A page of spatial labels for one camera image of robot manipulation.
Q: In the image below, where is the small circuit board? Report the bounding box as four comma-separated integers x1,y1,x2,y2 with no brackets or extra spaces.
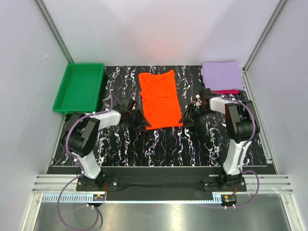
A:
222,194,237,204
92,194,106,202

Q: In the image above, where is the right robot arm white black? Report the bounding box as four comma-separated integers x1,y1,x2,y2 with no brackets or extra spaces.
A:
179,88,260,191

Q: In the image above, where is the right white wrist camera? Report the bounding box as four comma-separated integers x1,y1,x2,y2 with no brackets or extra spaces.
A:
193,94,203,107

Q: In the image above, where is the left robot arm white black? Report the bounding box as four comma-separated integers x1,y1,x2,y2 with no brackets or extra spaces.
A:
60,99,151,191

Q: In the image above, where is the folded purple t shirt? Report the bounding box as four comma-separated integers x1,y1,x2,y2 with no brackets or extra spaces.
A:
202,61,244,91

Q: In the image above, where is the orange t shirt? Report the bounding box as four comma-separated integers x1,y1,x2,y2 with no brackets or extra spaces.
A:
139,70,183,130

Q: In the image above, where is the green plastic bin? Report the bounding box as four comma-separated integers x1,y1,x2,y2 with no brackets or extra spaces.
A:
52,63,104,115

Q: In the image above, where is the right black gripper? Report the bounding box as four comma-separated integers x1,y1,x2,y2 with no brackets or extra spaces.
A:
178,103,212,128

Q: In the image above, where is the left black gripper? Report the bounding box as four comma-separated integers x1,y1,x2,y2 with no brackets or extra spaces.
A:
127,109,150,133

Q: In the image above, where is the aluminium frame rail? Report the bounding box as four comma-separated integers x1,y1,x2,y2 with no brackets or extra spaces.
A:
32,175,293,204

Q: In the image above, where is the folded pink t shirt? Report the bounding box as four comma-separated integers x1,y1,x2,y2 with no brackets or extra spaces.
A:
212,90,240,95

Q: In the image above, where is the left small circuit board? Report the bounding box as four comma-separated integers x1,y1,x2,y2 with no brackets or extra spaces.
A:
92,194,106,202

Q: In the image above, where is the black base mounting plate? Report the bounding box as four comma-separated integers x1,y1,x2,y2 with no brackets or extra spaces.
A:
77,167,247,202

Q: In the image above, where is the right small circuit board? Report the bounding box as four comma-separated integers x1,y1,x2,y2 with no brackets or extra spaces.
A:
222,194,237,204

